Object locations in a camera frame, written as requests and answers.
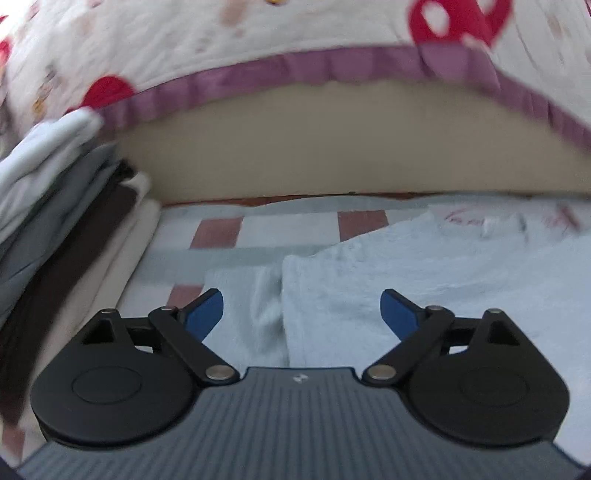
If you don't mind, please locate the grey folded garment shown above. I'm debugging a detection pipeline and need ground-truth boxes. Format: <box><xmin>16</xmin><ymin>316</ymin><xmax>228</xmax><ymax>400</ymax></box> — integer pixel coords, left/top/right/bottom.
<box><xmin>0</xmin><ymin>143</ymin><xmax>125</xmax><ymax>319</ymax></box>

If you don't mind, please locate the white folded garment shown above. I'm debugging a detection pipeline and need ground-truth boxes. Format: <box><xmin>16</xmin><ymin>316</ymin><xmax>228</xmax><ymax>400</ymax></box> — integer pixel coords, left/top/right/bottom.
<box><xmin>0</xmin><ymin>108</ymin><xmax>105</xmax><ymax>245</ymax></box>

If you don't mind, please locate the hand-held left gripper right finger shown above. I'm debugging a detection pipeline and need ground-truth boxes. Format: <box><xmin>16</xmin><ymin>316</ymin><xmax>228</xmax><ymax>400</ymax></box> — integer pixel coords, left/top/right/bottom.
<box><xmin>362</xmin><ymin>288</ymin><xmax>523</xmax><ymax>386</ymax></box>

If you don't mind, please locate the stack of folded clothes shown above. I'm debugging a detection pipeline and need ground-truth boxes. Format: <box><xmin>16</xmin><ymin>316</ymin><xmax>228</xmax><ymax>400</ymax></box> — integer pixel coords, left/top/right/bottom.
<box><xmin>0</xmin><ymin>159</ymin><xmax>139</xmax><ymax>425</ymax></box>

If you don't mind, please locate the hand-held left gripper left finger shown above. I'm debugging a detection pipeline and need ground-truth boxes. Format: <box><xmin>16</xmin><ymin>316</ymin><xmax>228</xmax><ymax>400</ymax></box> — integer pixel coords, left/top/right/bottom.
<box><xmin>81</xmin><ymin>288</ymin><xmax>241</xmax><ymax>386</ymax></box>

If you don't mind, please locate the checked cartoon rug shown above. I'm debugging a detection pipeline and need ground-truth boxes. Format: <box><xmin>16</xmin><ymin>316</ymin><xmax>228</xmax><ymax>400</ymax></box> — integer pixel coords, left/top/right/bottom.
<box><xmin>0</xmin><ymin>194</ymin><xmax>591</xmax><ymax>467</ymax></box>

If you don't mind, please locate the bear print bedspread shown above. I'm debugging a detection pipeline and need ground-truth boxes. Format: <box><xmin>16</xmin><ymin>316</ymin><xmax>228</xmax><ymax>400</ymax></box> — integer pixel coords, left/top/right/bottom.
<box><xmin>0</xmin><ymin>0</ymin><xmax>591</xmax><ymax>148</ymax></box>

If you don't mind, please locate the beige bed base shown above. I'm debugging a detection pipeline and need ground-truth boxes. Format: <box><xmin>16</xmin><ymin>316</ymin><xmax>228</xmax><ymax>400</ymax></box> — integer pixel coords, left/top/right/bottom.
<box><xmin>117</xmin><ymin>80</ymin><xmax>591</xmax><ymax>204</ymax></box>

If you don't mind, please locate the cream folded garment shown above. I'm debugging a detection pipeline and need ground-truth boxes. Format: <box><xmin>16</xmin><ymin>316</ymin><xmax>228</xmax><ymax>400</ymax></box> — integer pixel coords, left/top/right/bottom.
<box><xmin>46</xmin><ymin>173</ymin><xmax>162</xmax><ymax>352</ymax></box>

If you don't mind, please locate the light grey t-shirt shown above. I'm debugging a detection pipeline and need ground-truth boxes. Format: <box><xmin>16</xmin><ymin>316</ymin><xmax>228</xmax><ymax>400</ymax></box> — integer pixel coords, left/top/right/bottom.
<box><xmin>203</xmin><ymin>217</ymin><xmax>591</xmax><ymax>462</ymax></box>

